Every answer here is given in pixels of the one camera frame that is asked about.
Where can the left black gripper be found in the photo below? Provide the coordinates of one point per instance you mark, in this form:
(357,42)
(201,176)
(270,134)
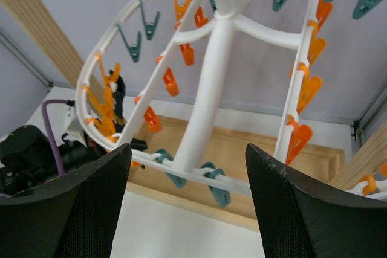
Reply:
(29,161)

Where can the navy sock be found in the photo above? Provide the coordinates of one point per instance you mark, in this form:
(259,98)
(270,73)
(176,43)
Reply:
(118,94)

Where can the white round clip hanger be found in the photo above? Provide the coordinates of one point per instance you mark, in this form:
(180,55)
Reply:
(218,20)

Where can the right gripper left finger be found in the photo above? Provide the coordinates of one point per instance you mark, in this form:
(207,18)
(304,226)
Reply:
(75,215)

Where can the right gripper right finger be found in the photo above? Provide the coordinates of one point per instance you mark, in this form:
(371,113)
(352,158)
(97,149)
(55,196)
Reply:
(299,216)

